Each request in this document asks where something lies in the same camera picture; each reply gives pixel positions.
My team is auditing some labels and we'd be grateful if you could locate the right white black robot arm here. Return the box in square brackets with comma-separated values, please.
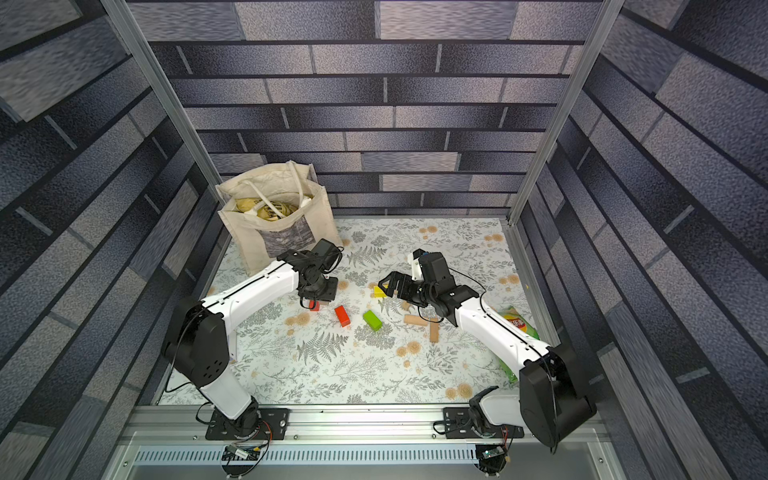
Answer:
[378, 249, 597, 450]

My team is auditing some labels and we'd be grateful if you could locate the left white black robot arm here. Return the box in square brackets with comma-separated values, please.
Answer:
[160, 239, 343, 439]

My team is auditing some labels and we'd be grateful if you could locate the natural wood block lower flat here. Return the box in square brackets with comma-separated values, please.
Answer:
[404, 315, 429, 326]

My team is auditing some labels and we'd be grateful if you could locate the natural wood block lower upright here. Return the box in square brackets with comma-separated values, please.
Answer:
[429, 322, 439, 344]

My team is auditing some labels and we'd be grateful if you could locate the green block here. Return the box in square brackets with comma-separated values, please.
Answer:
[362, 310, 383, 331]

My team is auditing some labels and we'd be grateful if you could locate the beige canvas tote bag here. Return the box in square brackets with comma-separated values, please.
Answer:
[216, 161, 342, 276]

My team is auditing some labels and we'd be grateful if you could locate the green chips bag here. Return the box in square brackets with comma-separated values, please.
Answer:
[494, 305, 541, 385]

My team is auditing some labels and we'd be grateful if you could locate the right circuit board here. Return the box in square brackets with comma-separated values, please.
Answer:
[476, 445, 507, 462]

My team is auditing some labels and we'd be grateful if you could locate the circuit board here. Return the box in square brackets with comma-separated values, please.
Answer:
[476, 445, 507, 462]
[222, 444, 261, 463]

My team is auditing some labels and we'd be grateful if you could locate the left circuit board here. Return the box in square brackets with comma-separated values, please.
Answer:
[222, 444, 261, 463]

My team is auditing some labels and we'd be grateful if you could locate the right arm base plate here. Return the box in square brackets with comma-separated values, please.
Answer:
[433, 407, 525, 441]

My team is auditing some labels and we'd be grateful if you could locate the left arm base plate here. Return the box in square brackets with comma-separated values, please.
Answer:
[205, 408, 291, 442]

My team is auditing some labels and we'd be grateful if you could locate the aluminium front rail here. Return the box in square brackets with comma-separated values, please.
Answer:
[105, 404, 625, 479]

